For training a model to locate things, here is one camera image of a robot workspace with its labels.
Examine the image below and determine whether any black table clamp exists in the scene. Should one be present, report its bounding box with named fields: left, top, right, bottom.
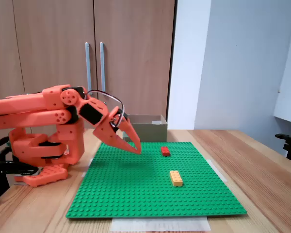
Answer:
left=0, top=161, right=39, bottom=201

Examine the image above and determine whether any white board panel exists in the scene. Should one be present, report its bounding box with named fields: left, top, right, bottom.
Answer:
left=273, top=0, right=291, bottom=125

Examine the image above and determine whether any narrow translucent tape strip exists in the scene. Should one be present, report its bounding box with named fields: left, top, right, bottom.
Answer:
left=81, top=159, right=94, bottom=178
left=207, top=159, right=228, bottom=183

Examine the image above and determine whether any gripper motor cable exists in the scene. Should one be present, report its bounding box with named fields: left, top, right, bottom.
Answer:
left=86, top=90, right=126, bottom=128

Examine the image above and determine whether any wide translucent tape strip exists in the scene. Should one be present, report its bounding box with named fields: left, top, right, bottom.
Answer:
left=111, top=216, right=211, bottom=232

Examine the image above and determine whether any cardboard box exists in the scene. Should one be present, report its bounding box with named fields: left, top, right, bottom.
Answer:
left=122, top=114, right=168, bottom=143

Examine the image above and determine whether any green lego baseplate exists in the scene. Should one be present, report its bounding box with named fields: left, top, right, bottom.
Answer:
left=65, top=141, right=247, bottom=219

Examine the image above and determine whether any silver cabinet handle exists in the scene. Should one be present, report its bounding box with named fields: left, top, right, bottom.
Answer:
left=99, top=42, right=107, bottom=93
left=85, top=42, right=93, bottom=92

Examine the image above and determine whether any yellow lego block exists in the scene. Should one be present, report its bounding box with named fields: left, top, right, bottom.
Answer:
left=169, top=170, right=184, bottom=187

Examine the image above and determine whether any brown wooden cabinet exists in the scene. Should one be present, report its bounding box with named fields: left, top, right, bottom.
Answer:
left=0, top=0, right=178, bottom=202

